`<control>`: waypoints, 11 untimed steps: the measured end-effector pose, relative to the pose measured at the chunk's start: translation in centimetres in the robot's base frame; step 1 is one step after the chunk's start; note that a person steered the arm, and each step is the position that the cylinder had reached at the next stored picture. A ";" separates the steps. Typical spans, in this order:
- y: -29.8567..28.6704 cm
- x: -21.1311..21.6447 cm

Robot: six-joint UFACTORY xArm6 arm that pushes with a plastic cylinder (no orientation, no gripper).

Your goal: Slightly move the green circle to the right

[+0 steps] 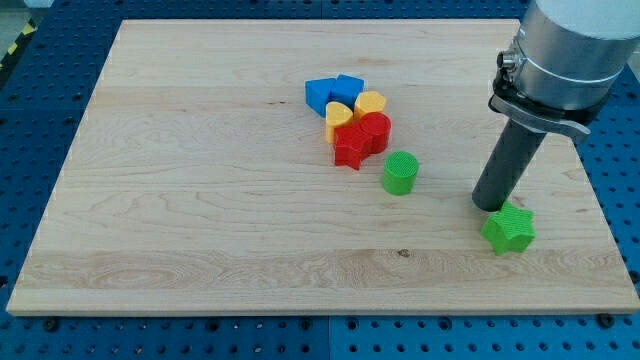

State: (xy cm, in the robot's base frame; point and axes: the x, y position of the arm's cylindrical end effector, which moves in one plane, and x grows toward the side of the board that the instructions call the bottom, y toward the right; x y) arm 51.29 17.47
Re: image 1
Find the green cylinder block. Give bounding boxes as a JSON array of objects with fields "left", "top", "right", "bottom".
[{"left": 382, "top": 151, "right": 419, "bottom": 196}]

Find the red star block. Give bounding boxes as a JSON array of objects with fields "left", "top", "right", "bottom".
[{"left": 334, "top": 125, "right": 373, "bottom": 171}]

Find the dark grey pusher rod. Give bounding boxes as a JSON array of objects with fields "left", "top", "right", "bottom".
[{"left": 472, "top": 119, "right": 546, "bottom": 212}]

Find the red cylinder block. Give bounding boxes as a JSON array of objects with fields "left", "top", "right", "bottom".
[{"left": 359, "top": 112, "right": 392, "bottom": 154}]

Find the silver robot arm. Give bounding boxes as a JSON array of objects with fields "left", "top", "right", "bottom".
[{"left": 490, "top": 0, "right": 639, "bottom": 142}]

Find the blue cube block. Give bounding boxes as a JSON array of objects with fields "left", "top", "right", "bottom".
[{"left": 330, "top": 74, "right": 365, "bottom": 108}]

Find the light wooden board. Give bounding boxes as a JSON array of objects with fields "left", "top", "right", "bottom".
[{"left": 7, "top": 20, "right": 639, "bottom": 317}]

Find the blue triangle block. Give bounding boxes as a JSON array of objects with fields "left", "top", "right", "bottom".
[{"left": 305, "top": 78, "right": 336, "bottom": 117}]

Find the yellow semicircle block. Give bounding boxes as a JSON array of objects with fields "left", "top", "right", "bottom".
[{"left": 325, "top": 101, "right": 353, "bottom": 144}]

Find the green star block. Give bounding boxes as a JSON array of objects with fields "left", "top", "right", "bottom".
[{"left": 481, "top": 201, "right": 536, "bottom": 255}]

